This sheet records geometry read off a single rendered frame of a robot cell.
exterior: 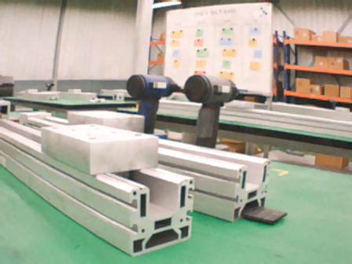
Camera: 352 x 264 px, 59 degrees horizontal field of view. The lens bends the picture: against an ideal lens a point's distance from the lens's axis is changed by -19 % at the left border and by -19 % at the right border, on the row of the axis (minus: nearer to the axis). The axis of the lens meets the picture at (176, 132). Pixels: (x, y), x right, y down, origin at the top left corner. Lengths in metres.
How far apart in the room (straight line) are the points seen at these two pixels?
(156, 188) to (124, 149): 0.06
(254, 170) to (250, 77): 3.16
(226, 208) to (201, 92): 0.28
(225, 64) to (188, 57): 0.54
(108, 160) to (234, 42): 3.49
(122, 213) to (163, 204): 0.07
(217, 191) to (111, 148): 0.18
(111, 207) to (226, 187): 0.19
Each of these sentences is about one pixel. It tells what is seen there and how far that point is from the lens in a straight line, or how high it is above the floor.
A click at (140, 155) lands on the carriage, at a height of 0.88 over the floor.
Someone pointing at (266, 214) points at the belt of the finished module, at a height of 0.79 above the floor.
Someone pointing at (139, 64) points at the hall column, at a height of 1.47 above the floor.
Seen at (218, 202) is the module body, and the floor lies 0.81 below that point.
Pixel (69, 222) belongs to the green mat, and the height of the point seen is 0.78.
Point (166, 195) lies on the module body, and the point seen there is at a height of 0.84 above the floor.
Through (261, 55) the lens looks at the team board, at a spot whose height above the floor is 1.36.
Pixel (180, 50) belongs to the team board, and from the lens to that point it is 4.36.
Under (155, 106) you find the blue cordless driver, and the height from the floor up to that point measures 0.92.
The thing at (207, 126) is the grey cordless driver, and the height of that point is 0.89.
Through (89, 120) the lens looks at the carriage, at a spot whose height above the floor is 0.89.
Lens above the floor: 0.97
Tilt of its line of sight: 7 degrees down
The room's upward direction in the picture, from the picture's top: 3 degrees clockwise
